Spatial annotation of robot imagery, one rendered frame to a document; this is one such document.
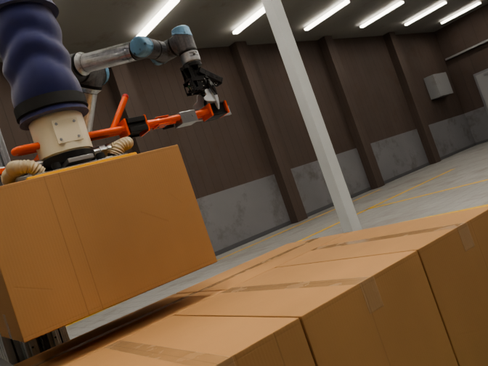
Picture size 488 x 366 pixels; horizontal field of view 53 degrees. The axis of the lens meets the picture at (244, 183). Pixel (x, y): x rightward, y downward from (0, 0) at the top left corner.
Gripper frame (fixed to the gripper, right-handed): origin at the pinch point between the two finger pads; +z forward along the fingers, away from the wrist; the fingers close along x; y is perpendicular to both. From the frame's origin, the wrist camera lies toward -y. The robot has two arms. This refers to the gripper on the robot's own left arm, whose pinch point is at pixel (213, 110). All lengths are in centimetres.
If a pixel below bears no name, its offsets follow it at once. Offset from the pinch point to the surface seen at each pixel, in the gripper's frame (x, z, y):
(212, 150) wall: -635, -71, -400
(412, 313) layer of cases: 81, 74, 22
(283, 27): -158, -99, -211
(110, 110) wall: -619, -181, -222
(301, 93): -161, -37, -207
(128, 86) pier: -600, -210, -260
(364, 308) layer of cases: 81, 68, 35
